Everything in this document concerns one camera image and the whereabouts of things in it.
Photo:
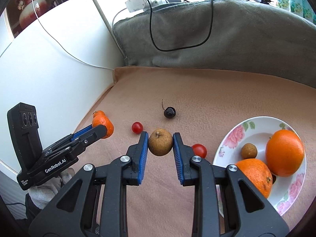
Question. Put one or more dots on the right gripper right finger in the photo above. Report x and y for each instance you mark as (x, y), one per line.
(246, 211)

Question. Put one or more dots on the left white gloved hand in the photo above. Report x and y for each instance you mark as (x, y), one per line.
(43, 194)

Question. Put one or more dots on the large smooth orange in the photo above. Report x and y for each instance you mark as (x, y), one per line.
(284, 153)

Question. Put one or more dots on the large cherry tomato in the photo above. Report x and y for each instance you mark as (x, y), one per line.
(199, 150)

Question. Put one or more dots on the dark cherry without stem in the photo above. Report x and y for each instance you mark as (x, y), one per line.
(273, 178)

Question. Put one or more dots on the grey green blanket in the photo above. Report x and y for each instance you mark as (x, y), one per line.
(221, 34)

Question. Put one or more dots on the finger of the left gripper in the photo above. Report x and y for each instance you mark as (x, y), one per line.
(82, 131)
(91, 136)

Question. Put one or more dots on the brown longan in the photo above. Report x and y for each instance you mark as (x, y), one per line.
(248, 151)
(160, 142)

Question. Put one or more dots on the spotted orange tangerine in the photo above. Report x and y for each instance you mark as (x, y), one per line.
(258, 173)

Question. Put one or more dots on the small cherry tomato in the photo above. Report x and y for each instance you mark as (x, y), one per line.
(137, 127)

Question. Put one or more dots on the dark cherry with stem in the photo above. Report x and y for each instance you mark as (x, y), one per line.
(169, 112)

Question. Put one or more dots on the white power strip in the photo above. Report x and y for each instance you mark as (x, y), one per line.
(136, 5)

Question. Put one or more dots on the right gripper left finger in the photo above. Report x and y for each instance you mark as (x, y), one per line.
(93, 202)

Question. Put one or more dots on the small mandarin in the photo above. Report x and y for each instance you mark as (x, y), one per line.
(103, 120)
(98, 113)

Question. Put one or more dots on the red white vase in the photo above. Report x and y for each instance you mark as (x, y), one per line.
(30, 10)

